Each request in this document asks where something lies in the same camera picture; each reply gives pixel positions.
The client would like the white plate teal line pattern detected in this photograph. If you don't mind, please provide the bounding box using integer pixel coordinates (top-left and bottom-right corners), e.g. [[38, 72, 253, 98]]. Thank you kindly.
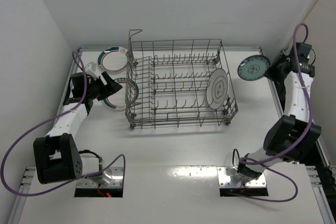
[[206, 68, 229, 110]]

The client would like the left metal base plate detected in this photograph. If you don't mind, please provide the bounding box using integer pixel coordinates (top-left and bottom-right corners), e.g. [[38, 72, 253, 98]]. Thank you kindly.
[[76, 167, 124, 189]]

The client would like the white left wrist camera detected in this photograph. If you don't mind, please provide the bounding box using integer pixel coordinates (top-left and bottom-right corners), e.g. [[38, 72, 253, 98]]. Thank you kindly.
[[85, 62, 100, 79]]

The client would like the blue floral teal plate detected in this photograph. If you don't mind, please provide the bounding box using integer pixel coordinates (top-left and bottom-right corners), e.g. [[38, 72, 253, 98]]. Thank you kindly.
[[237, 55, 271, 81]]

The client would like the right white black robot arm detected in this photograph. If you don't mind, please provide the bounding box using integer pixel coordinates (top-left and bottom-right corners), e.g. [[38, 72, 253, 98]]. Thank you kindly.
[[237, 42, 321, 183]]

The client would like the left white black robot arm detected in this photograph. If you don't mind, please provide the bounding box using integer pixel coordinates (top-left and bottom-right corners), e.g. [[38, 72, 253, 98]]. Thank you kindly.
[[33, 72, 122, 184]]

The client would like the grey wire dish rack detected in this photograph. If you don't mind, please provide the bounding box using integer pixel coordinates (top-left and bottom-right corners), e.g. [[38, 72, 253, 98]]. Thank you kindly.
[[125, 29, 238, 129]]

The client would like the green red rimmed plate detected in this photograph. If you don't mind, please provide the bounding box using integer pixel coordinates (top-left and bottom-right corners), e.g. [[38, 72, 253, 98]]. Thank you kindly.
[[97, 47, 129, 73], [102, 77, 139, 110]]

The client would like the metal base plate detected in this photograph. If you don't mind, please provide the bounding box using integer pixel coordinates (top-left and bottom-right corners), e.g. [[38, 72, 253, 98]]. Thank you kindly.
[[217, 166, 267, 189], [76, 167, 124, 189]]

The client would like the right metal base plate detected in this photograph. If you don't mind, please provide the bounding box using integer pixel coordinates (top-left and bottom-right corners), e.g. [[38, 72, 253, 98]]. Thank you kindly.
[[217, 166, 267, 189]]

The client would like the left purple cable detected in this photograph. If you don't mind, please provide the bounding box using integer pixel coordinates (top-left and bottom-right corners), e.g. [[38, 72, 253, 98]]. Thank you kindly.
[[1, 50, 126, 197]]

